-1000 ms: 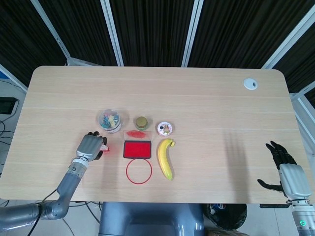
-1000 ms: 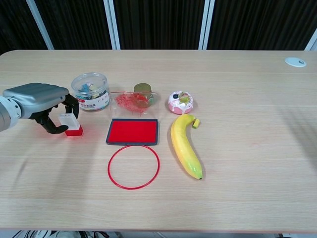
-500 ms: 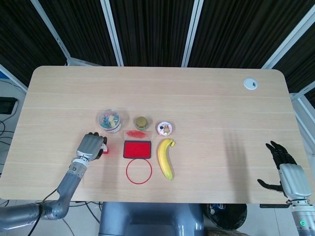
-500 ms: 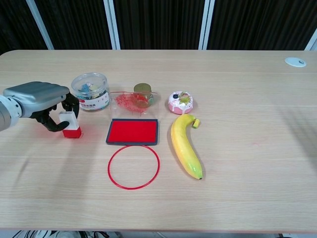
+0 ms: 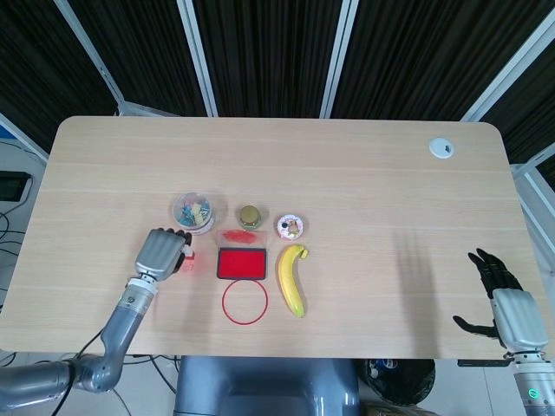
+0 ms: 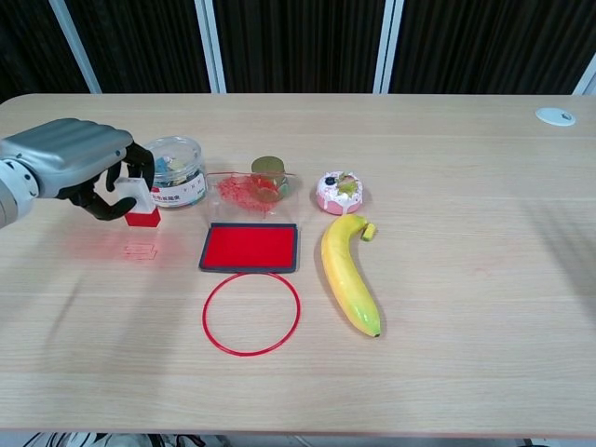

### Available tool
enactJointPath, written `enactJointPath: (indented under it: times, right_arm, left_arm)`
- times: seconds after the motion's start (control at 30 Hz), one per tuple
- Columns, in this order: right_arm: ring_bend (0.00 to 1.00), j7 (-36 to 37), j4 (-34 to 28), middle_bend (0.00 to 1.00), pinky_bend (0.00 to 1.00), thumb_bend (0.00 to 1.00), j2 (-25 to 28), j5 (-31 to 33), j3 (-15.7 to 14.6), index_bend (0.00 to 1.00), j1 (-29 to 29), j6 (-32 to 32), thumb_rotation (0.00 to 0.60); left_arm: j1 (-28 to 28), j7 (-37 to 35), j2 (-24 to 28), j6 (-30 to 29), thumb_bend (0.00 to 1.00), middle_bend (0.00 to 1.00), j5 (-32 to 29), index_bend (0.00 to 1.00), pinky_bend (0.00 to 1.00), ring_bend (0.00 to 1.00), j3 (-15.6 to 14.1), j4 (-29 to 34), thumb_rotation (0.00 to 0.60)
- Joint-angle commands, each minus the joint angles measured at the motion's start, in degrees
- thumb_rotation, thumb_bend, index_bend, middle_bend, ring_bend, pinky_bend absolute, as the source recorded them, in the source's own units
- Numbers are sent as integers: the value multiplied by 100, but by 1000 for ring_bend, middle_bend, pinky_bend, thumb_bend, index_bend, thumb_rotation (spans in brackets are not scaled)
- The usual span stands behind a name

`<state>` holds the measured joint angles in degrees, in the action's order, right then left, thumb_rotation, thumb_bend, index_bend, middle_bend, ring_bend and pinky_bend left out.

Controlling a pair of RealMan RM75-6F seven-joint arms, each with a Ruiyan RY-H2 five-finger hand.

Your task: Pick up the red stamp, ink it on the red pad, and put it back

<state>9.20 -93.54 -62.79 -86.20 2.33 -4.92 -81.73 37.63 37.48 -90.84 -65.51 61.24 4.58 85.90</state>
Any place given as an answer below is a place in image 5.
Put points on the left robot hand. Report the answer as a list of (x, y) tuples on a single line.
[(158, 253)]

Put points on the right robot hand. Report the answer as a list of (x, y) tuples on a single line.
[(518, 316)]

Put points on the small red stamp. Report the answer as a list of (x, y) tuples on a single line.
[(190, 262)]

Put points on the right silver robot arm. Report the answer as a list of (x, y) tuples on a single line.
[(533, 381)]

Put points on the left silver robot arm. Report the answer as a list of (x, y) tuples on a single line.
[(126, 316)]

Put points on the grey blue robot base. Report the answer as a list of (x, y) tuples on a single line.
[(264, 385)]

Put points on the clear jar of colourful clips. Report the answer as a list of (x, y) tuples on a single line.
[(193, 212)]

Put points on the black table control panel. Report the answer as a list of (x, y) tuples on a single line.
[(481, 363)]

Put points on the red ink pad case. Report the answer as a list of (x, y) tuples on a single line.
[(240, 264)]

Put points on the yellow banana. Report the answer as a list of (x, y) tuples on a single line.
[(288, 273)]

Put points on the black trash bin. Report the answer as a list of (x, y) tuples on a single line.
[(403, 381)]

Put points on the round pink patterned tin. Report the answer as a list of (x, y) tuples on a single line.
[(290, 226)]

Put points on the black screen device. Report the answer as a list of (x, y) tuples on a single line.
[(13, 186)]

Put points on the white blue partition frame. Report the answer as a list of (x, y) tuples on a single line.
[(21, 141)]

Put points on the white partition post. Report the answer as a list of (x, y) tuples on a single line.
[(89, 52), (197, 56), (507, 65), (340, 56)]

